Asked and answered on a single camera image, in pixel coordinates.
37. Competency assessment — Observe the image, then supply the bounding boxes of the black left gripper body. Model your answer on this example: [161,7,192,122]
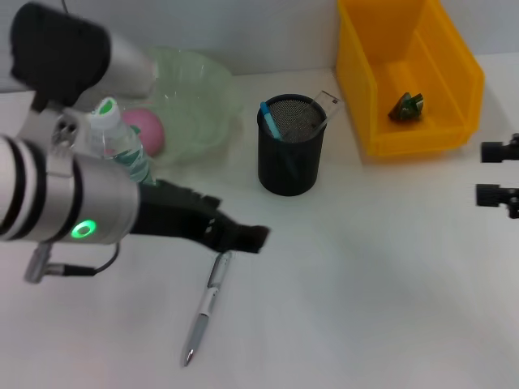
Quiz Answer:
[129,177,245,254]

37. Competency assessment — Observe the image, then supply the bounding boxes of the clear green-labelled water bottle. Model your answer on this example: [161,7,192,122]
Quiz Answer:
[87,96,157,186]

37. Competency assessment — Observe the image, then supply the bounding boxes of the pink toy peach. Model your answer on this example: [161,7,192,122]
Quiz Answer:
[122,107,167,157]

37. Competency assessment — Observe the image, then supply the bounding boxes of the silver ballpoint pen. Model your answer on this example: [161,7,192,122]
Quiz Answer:
[180,250,235,368]

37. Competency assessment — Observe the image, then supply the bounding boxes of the green plastic wrapper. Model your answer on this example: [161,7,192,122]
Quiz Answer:
[387,92,425,122]

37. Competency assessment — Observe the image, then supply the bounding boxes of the blue sheathed scissors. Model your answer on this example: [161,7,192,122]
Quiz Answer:
[259,100,299,182]

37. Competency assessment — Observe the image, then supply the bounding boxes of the transparent plastic ruler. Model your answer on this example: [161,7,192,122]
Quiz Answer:
[279,89,345,143]

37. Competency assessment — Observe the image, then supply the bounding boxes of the black mesh pen holder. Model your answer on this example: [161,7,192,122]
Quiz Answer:
[256,93,328,197]

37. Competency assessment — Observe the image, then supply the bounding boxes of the translucent green plastic fruit bowl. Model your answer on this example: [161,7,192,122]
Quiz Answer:
[146,46,244,165]

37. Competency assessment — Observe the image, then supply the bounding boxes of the yellow plastic storage bin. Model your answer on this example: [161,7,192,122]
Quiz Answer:
[335,0,486,158]

